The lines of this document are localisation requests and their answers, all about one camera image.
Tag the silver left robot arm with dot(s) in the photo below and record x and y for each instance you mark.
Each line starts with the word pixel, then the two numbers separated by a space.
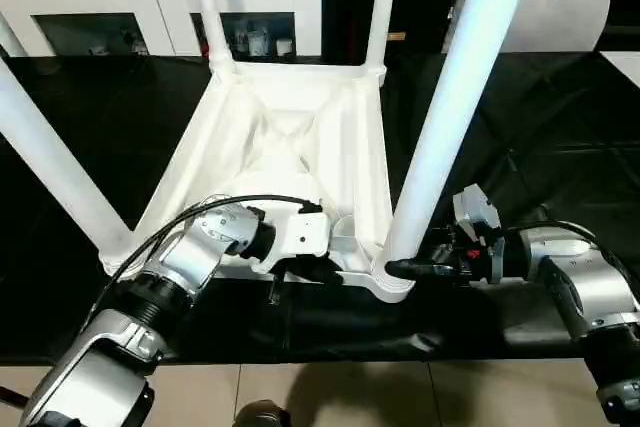
pixel 160 277

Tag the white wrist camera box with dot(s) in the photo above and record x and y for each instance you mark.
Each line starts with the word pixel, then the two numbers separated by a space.
pixel 475 207
pixel 300 232

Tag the white plastic table top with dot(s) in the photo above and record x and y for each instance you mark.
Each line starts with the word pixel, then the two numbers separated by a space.
pixel 290 117

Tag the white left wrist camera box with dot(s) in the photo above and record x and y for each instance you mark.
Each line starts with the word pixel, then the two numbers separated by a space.
pixel 300 232

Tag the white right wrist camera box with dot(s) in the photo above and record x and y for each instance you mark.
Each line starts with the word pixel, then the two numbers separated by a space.
pixel 475 207

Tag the white sheet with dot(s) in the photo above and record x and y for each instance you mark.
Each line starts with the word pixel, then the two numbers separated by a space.
pixel 625 67

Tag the white plastic table leg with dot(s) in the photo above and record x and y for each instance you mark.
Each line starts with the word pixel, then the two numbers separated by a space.
pixel 60 167
pixel 382 7
pixel 208 7
pixel 450 97

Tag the grey cushion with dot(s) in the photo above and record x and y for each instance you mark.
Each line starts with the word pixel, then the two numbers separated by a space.
pixel 570 12

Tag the black work mat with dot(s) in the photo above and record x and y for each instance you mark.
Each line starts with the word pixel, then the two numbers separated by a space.
pixel 520 147

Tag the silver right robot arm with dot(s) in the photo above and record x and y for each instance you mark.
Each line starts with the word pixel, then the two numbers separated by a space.
pixel 590 287

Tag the small yellow label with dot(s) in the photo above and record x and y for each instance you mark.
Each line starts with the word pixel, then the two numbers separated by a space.
pixel 397 36

